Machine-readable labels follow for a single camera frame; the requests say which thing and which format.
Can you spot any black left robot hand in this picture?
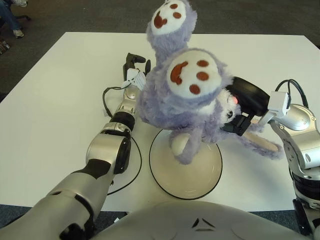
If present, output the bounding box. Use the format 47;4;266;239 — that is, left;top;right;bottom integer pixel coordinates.
122;52;152;82

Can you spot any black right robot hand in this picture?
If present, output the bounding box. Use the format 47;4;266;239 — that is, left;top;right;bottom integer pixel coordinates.
221;76;271;137

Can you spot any purple plush bunny doll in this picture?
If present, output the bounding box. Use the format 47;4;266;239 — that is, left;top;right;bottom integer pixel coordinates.
136;0;285;166

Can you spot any white plate with black rim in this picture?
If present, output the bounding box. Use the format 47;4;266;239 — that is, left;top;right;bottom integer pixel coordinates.
149;128;223;200

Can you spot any black chair wheel base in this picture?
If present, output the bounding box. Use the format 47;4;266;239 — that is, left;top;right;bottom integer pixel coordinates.
0;13;32;28

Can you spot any dark box with orange print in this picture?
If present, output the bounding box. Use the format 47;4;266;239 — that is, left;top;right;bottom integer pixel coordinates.
0;39;11;55

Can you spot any person in blue jeans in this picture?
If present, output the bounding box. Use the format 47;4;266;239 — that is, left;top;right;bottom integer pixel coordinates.
0;0;28;39

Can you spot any silver robot torso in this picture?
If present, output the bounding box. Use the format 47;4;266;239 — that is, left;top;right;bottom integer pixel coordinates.
94;200;311;240

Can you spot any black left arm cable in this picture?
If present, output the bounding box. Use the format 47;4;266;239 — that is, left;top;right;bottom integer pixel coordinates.
102;83;143;196

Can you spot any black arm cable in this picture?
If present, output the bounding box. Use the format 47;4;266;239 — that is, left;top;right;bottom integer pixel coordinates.
274;79;310;107
102;83;143;196

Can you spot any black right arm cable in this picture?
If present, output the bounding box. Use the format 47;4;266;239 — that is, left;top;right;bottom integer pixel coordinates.
274;79;310;107

